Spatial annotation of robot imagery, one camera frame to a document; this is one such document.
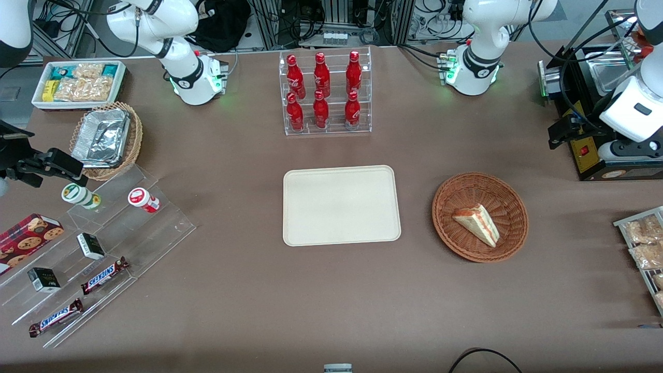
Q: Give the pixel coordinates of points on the Snickers chocolate bar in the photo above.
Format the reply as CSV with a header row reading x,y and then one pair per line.
x,y
103,275
56,317

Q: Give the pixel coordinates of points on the large clear cracker bag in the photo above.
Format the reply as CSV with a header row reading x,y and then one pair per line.
x,y
85,89

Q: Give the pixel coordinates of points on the white rectangular snack bin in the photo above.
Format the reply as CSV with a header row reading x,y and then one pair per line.
x,y
121,77

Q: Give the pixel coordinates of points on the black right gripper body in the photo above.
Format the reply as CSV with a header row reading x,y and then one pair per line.
x,y
11,154

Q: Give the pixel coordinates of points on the small black carton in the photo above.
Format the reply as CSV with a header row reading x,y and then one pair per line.
x,y
44,280
90,246

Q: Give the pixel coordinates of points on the white bottle red label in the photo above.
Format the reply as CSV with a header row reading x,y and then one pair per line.
x,y
142,199

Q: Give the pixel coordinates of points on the clear bag of crackers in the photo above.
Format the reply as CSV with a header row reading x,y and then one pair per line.
x,y
647,256
642,230

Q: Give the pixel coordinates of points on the light brown wicker basket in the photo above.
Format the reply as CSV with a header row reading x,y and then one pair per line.
x,y
135,140

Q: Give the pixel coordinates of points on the clear acrylic bottle rack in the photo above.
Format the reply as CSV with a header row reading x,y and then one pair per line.
x,y
336,129

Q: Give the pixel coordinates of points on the dark brown wicker basket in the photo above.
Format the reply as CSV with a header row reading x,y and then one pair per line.
x,y
456,228

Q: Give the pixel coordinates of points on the black bag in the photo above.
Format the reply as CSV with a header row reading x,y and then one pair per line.
x,y
222,26

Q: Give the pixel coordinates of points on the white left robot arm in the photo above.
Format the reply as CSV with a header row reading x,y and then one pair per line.
x,y
481,31

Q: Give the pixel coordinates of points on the teal snack packet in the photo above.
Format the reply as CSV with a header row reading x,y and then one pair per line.
x,y
110,70
61,72

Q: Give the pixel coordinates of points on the white power strip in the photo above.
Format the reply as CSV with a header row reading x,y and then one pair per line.
x,y
335,38

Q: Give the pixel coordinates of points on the small clear cracker bag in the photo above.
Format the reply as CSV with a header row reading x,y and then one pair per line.
x,y
88,71

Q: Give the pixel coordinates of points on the white bottle green label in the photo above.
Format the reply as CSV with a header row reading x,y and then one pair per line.
x,y
77,195

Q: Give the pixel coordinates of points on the beige serving tray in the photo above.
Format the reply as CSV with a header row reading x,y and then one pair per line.
x,y
342,207

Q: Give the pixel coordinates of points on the clear acrylic stepped display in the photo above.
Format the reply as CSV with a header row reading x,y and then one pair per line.
x,y
155,233

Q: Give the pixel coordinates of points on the yellow snack packet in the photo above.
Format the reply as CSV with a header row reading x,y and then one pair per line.
x,y
49,90

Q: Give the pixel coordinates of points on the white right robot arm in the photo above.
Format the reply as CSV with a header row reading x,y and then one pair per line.
x,y
181,77

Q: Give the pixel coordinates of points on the black countertop warmer machine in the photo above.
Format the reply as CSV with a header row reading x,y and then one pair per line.
x,y
590,171

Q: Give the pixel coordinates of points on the red cookie box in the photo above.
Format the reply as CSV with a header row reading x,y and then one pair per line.
x,y
26,241

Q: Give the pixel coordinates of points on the silver foil tray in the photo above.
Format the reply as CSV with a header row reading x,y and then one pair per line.
x,y
101,137

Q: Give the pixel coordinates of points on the red soda bottle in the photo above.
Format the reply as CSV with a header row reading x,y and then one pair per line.
x,y
295,77
320,111
294,114
352,111
321,75
354,72

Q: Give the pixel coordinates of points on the triangular sandwich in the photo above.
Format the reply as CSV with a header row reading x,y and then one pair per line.
x,y
479,225

